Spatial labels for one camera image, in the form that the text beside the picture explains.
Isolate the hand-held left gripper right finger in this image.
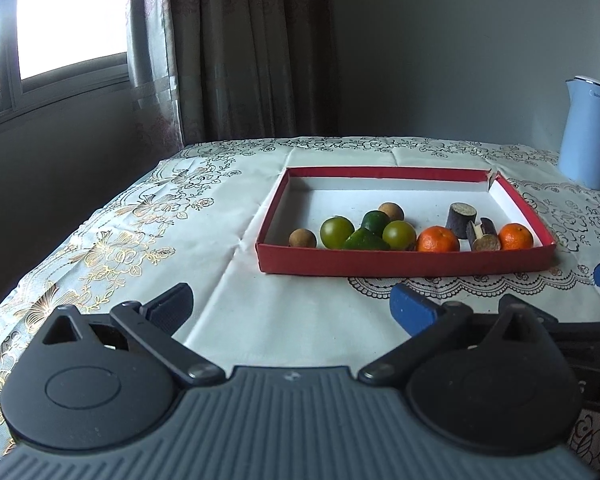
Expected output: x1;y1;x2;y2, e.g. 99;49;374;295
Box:
357;282;549;389

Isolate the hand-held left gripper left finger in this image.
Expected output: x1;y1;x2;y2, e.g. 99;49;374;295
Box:
40;282;227;389

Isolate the red cardboard box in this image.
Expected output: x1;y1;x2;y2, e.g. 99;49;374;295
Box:
256;166;557;277

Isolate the orange mandarin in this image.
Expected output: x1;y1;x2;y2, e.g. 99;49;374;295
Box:
416;226;461;253
498;223;535;251

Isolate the green lime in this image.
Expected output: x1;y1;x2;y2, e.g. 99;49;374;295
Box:
382;220;418;252

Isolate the cut green cucumber piece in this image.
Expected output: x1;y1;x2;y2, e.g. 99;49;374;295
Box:
342;227;391;252

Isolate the dark green avocado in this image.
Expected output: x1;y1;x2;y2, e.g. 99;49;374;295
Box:
361;210;392;236

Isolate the dark sugarcane piece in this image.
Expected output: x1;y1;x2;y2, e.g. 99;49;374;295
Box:
445;202;478;240
467;217;502;253

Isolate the green tomato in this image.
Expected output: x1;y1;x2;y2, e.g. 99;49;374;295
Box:
320;215;356;250

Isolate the white lace tablecloth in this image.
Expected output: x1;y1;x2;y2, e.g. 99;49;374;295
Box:
347;170;600;306

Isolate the light blue electric kettle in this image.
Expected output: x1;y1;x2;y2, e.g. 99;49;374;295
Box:
558;76;600;191

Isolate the sheer patterned curtain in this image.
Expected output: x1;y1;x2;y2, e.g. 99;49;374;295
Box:
125;0;183;157

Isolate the brown pleated curtain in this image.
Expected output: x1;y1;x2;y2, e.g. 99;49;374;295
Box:
165;0;339;153

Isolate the window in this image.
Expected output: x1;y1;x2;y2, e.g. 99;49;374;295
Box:
0;0;132;133

